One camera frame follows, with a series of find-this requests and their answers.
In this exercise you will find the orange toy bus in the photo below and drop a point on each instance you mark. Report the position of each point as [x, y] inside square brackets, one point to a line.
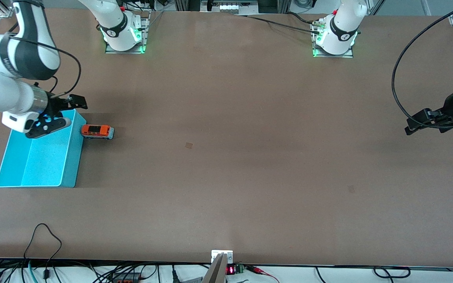
[97, 131]

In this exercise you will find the brown tape patch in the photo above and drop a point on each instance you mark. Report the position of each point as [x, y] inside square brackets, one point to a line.
[189, 146]

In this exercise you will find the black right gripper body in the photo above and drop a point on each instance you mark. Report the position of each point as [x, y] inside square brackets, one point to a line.
[56, 106]

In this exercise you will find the grey camera mount pole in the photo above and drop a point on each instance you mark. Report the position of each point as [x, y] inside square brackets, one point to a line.
[215, 273]

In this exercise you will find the red clip lead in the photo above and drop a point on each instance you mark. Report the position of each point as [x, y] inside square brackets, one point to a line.
[260, 271]

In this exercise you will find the orange power strip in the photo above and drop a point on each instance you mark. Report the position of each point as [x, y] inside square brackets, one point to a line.
[126, 279]

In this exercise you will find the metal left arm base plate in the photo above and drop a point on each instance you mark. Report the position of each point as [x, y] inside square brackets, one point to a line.
[348, 54]

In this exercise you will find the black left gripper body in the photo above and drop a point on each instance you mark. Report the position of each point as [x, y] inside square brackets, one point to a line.
[451, 106]

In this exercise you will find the white mount bracket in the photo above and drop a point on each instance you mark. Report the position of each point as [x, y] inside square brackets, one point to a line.
[228, 255]

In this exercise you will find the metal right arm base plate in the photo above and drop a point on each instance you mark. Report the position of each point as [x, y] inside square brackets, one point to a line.
[110, 50]

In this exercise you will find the red LED display module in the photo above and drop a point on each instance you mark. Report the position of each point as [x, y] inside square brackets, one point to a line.
[231, 270]

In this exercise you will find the long aluminium corner rail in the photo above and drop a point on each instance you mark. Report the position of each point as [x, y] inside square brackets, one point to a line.
[3, 11]

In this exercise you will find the black aluminium frame rack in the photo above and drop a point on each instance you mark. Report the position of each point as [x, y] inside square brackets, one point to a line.
[273, 4]

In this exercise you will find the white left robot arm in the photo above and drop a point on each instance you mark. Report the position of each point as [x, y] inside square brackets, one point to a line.
[338, 27]

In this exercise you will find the blue plastic box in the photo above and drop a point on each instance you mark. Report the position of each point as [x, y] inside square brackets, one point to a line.
[41, 165]

